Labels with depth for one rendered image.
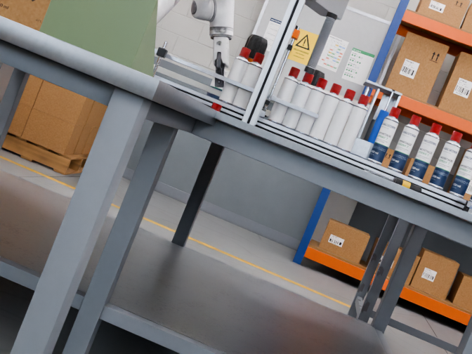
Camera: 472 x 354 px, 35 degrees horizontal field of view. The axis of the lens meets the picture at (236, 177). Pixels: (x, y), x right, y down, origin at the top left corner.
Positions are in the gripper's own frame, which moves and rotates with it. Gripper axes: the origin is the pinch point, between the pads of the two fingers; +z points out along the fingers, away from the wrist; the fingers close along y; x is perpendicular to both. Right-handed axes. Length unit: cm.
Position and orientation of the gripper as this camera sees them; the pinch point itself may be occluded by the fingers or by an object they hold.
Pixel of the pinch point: (219, 81)
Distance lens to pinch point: 262.2
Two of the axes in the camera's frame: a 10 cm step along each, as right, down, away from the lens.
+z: -0.4, 10.0, 0.2
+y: 0.8, -0.2, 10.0
